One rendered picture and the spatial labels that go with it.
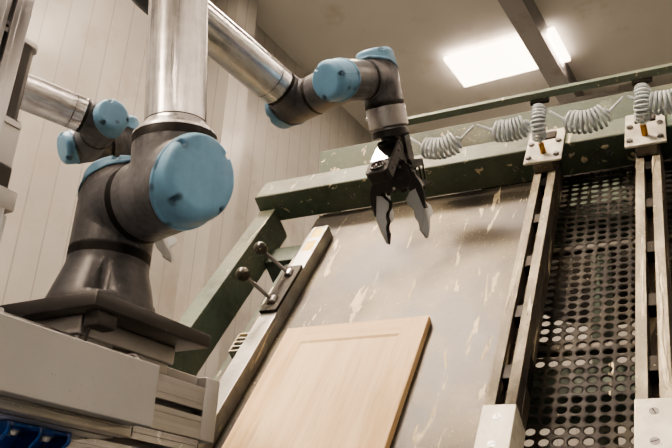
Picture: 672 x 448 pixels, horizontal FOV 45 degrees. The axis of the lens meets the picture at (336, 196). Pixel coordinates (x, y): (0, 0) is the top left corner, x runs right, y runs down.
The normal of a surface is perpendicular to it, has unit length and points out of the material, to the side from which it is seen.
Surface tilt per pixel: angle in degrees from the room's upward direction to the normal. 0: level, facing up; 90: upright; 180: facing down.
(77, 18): 90
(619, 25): 180
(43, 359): 90
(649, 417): 54
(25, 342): 90
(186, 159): 97
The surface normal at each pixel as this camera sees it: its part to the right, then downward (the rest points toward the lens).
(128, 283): 0.68, -0.54
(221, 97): -0.50, -0.39
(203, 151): 0.72, -0.13
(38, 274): 0.86, -0.18
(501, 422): -0.33, -0.85
